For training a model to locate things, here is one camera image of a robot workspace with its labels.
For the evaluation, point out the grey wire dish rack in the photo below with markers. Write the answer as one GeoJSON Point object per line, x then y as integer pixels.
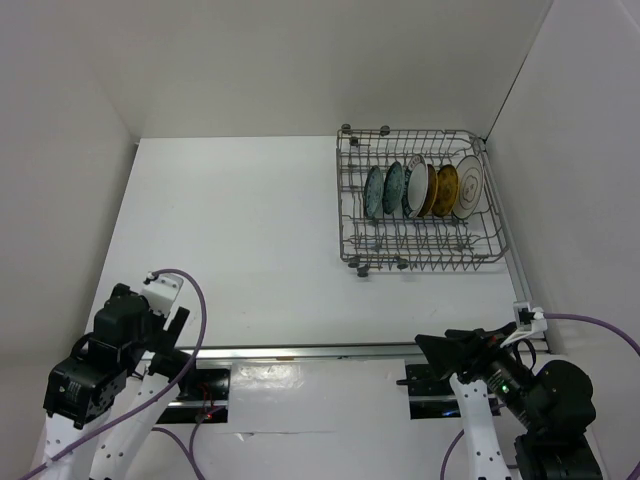
{"type": "Point", "coordinates": [394, 243]}

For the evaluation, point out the white plate grey line pattern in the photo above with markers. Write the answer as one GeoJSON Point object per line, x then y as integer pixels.
{"type": "Point", "coordinates": [471, 181]}

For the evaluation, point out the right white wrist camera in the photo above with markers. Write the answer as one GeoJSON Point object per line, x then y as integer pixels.
{"type": "Point", "coordinates": [530, 321]}

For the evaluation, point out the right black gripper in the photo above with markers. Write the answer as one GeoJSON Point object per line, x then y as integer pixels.
{"type": "Point", "coordinates": [478, 344]}

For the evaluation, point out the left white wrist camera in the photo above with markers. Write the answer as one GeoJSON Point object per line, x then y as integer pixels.
{"type": "Point", "coordinates": [161, 291]}

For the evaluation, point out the dark teal patterned plate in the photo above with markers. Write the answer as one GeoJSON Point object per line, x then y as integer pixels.
{"type": "Point", "coordinates": [373, 191]}

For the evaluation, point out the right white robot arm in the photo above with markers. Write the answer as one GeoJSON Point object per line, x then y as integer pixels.
{"type": "Point", "coordinates": [554, 405]}

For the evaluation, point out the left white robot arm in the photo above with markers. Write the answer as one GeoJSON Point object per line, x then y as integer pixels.
{"type": "Point", "coordinates": [103, 400]}

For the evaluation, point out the yellow plate brown rim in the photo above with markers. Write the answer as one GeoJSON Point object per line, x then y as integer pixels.
{"type": "Point", "coordinates": [432, 187]}

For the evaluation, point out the white plate green lettered rim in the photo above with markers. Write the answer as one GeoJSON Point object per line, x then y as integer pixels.
{"type": "Point", "coordinates": [415, 186]}

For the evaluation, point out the aluminium rail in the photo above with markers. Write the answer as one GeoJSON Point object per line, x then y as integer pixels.
{"type": "Point", "coordinates": [289, 353]}

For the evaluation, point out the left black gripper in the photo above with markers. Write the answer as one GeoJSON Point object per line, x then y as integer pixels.
{"type": "Point", "coordinates": [164, 343]}

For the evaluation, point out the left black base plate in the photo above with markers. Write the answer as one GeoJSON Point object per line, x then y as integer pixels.
{"type": "Point", "coordinates": [203, 398]}

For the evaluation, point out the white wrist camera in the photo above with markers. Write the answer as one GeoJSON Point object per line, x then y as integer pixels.
{"type": "Point", "coordinates": [530, 321]}
{"type": "Point", "coordinates": [161, 291]}

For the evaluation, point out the blue floral teal plate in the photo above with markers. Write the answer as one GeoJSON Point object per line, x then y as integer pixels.
{"type": "Point", "coordinates": [393, 188]}

